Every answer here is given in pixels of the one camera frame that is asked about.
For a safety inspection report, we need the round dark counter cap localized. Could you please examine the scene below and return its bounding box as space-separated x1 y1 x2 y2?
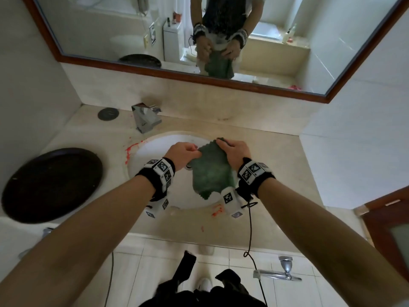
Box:
97 107 120 121

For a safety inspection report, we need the person's right hand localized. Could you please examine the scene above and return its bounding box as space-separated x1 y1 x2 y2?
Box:
216 139 252 172

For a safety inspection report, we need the person's left hand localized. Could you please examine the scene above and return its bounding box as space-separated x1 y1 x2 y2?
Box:
164 142 202 171

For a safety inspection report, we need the white oval sink basin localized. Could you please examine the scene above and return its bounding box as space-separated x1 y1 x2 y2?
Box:
127 131 244 210

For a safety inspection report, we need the green cleaning cloth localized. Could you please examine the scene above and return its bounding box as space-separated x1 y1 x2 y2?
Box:
186 137 238 202

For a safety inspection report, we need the brown wooden door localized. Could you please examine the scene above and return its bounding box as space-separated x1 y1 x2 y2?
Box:
364 186 409 279

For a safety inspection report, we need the wood framed wall mirror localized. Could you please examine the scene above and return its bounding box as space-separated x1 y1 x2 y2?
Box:
21 0 409 104

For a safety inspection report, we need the chrome towel bar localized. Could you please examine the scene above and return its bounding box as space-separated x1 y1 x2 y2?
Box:
253 256 303 282

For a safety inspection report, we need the person's black clothing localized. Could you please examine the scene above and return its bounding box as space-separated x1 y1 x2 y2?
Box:
138 251 268 307

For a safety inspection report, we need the person's right forearm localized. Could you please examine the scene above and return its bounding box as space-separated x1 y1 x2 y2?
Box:
256 180 409 307

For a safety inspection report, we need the black round tray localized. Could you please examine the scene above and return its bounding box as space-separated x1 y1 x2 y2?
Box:
1 148 104 224

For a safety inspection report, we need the person's left forearm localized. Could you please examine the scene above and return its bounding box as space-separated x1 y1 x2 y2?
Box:
0 178 157 307

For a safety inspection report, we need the black cable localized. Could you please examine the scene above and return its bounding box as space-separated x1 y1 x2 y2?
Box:
243 201 268 306

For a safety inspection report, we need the chrome faucet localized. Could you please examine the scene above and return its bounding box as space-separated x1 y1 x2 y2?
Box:
131 104 163 134

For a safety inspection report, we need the black marker wrist tracker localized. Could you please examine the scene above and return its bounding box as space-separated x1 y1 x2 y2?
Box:
135 157 176 220
222 157 276 220

